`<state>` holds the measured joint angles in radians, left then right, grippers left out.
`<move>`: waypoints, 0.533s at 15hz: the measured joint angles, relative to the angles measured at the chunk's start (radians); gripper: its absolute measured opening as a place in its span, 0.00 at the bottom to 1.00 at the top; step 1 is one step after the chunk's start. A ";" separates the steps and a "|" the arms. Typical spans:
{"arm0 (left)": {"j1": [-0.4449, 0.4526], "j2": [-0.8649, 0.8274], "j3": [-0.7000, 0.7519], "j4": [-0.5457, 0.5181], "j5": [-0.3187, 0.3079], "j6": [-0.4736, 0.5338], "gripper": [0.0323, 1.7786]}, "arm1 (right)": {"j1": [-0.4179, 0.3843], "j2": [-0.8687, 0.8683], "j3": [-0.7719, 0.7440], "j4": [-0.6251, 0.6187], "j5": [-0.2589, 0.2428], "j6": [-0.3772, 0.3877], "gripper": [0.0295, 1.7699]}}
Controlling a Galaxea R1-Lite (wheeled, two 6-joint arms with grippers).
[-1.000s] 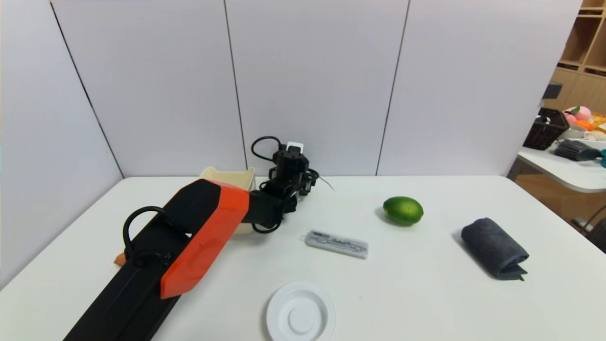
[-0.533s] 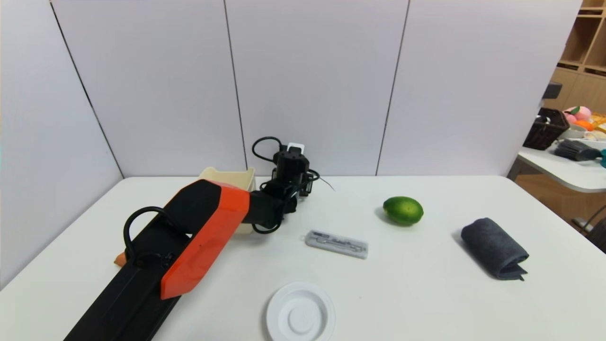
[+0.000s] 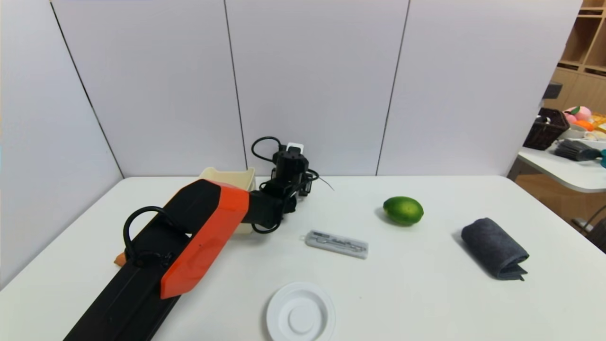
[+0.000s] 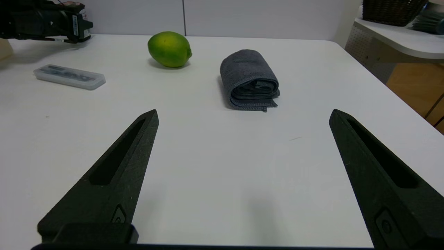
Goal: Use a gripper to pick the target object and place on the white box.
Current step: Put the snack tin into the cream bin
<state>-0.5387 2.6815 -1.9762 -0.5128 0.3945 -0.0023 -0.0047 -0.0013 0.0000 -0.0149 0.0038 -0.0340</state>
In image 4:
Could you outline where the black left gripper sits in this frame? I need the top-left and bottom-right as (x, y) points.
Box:
(0, 0), (94, 44)

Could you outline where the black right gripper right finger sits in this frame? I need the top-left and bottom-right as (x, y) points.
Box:
(328, 109), (444, 250)

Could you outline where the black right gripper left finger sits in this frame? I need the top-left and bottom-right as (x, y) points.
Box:
(37, 109), (160, 244)

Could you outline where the dark wicker basket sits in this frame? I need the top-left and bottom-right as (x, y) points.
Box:
(362, 0), (429, 27)

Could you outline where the clear grey cutlery case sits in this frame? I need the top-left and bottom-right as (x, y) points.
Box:
(33, 64), (106, 91)

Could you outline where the green toy lime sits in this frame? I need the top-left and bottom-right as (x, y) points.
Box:
(147, 31), (193, 68)

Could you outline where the white side table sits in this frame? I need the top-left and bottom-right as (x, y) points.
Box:
(345, 17), (444, 84)

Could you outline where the dark grey rolled towel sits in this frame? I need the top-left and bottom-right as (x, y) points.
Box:
(220, 49), (281, 113)

